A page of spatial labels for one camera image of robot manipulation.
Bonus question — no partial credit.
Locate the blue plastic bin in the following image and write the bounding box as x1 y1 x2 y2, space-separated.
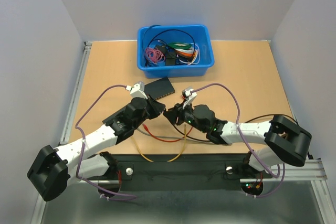
137 24 215 78

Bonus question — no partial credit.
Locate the black cable on table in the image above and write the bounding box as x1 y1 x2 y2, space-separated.
173 114 312 156

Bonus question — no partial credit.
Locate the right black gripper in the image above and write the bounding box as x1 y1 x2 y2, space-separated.
162 99 207 133

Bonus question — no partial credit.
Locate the green white orange cable bundle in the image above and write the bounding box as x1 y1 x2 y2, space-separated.
167 40 201 66

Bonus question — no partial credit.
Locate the small black network switch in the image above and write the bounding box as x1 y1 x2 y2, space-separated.
144 77 175 100

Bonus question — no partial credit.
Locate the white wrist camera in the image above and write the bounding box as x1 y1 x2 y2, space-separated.
125 81 147 99
182 87 197 109

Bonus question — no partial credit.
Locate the grey ethernet cable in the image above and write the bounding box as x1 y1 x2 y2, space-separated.
136 129 213 145

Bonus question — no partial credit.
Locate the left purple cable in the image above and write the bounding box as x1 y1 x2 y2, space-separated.
75 84 137 201

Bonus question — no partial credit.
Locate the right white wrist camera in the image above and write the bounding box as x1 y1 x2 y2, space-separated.
182 87 197 109

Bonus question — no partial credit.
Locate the pink coiled cable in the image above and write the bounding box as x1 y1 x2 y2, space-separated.
144 47 165 63

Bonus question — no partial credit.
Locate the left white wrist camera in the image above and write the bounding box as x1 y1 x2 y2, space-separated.
125 81 147 99

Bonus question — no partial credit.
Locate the yellow ethernet cable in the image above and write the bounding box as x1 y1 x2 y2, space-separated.
133 125 188 163

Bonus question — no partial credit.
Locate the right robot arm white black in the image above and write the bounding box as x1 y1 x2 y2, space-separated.
163 104 312 177

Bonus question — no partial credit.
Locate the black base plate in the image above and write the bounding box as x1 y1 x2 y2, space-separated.
93 152 258 191

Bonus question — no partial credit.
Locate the black cable in bin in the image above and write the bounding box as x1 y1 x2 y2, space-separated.
143 25 196 51

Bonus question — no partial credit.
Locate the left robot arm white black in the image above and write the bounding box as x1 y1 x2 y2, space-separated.
27 97 165 201

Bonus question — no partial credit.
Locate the black adapter in bin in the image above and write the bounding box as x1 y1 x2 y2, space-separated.
155 45 177 66

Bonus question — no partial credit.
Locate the large black network switch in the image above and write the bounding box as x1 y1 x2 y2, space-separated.
102 105 128 126

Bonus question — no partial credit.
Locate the red ethernet cable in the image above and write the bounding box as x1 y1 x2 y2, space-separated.
143 124 195 143

